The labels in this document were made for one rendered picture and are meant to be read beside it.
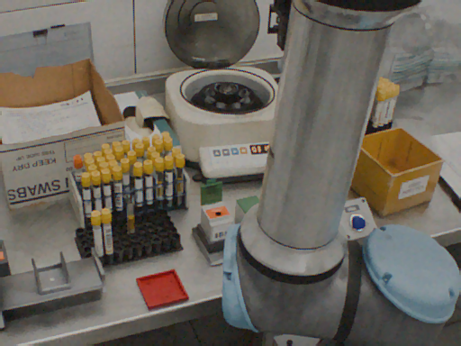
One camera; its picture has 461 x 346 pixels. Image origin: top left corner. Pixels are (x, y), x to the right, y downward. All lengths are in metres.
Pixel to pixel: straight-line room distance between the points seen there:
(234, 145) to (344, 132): 0.74
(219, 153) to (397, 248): 0.63
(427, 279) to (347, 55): 0.28
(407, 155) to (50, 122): 0.74
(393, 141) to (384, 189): 0.16
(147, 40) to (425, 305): 1.02
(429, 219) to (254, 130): 0.38
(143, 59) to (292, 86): 1.02
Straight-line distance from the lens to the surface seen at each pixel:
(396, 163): 1.39
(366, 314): 0.70
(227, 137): 1.28
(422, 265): 0.72
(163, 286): 1.06
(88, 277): 1.03
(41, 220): 1.21
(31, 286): 1.03
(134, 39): 1.52
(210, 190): 1.09
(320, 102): 0.54
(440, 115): 1.65
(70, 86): 1.45
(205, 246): 1.11
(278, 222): 0.63
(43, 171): 1.21
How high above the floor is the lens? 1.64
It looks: 40 degrees down
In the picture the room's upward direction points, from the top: straight up
